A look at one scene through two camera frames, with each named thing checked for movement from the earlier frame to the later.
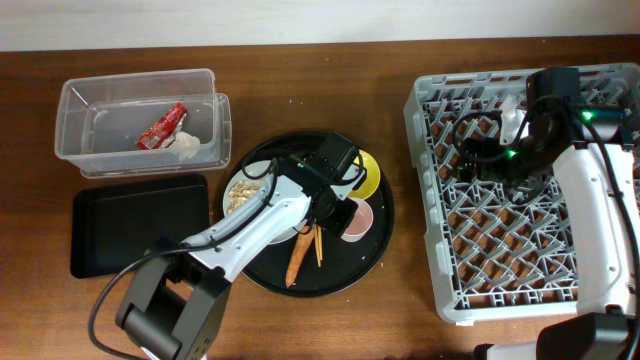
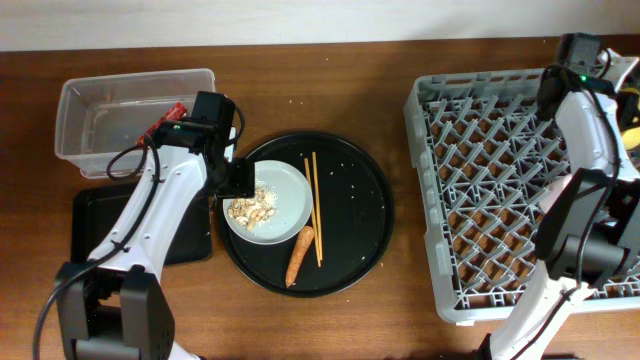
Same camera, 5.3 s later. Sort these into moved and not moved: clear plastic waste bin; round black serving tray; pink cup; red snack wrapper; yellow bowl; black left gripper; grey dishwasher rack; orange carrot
Moved: black left gripper; pink cup; yellow bowl
Not moved: grey dishwasher rack; clear plastic waste bin; red snack wrapper; round black serving tray; orange carrot
